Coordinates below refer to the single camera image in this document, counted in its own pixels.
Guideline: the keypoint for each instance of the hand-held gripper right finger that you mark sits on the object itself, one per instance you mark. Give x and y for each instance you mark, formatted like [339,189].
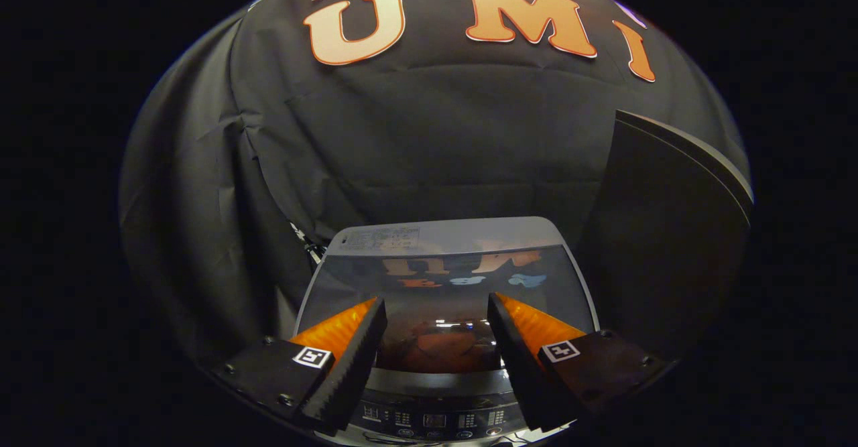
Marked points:
[519,360]

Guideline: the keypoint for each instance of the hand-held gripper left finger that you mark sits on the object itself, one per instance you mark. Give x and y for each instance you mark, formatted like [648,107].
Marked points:
[355,360]

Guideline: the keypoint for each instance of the glass washing machine lid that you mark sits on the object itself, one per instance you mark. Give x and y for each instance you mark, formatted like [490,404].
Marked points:
[442,236]

